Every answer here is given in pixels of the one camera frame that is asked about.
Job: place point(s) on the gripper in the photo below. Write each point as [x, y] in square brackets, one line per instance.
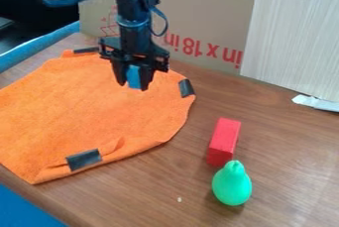
[132, 44]

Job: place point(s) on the cardboard box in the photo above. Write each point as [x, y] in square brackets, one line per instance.
[198, 13]

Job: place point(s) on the blue cube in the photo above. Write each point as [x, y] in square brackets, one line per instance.
[134, 77]

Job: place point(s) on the white board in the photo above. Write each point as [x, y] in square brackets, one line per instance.
[293, 42]

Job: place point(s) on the green toy pear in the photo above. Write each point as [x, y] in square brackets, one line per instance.
[232, 184]

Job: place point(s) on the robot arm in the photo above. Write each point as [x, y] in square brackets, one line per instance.
[132, 3]

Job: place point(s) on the red block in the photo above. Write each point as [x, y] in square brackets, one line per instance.
[224, 141]

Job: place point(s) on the orange cloth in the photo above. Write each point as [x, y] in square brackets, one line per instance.
[88, 112]

